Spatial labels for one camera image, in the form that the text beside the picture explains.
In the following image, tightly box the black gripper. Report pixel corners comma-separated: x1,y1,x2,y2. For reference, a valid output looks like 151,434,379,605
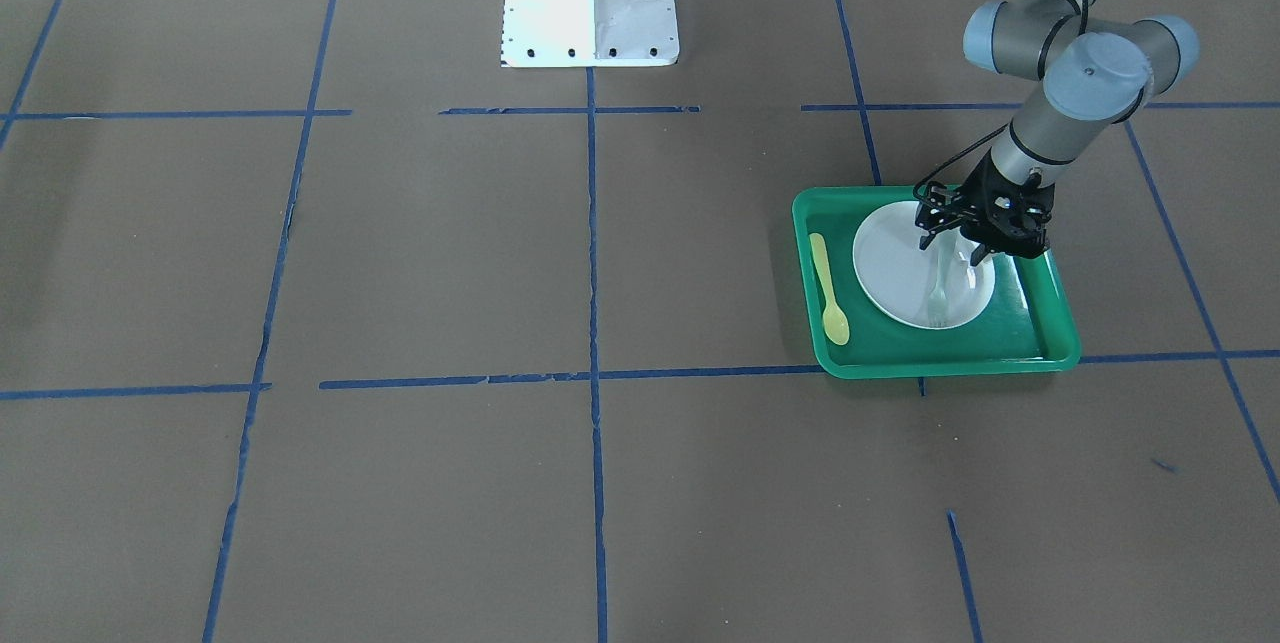
914,151,1053,268

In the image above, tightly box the white round plate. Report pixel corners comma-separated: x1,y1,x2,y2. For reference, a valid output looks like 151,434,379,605
851,201,996,330

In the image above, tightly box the green plastic tray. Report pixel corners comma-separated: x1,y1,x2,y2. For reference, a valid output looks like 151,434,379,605
791,186,1082,380

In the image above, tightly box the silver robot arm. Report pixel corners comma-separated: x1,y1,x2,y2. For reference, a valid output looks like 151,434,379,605
913,0,1201,265

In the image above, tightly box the yellow plastic spoon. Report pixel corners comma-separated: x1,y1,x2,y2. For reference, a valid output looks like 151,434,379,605
808,232,851,346

